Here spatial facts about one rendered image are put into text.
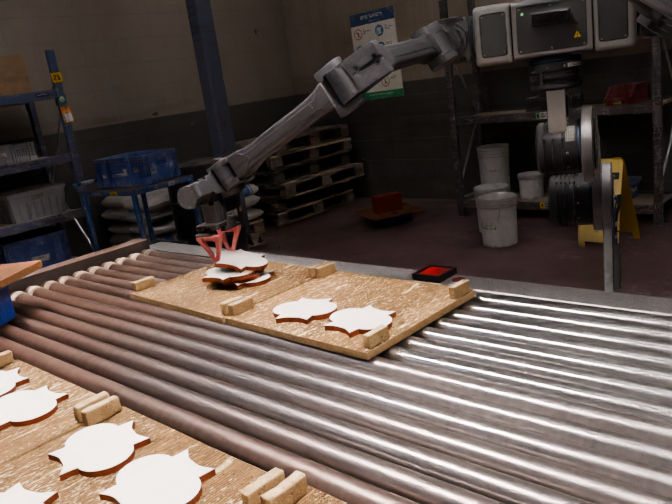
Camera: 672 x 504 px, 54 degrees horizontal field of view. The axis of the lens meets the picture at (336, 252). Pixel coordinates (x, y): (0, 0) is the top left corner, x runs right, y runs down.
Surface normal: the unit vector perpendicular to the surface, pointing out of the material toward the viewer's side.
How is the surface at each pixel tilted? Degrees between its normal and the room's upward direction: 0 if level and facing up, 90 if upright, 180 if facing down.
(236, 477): 0
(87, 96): 90
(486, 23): 90
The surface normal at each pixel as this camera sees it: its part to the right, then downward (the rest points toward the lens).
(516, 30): -0.38, 0.29
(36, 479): -0.14, -0.96
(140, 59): 0.73, 0.07
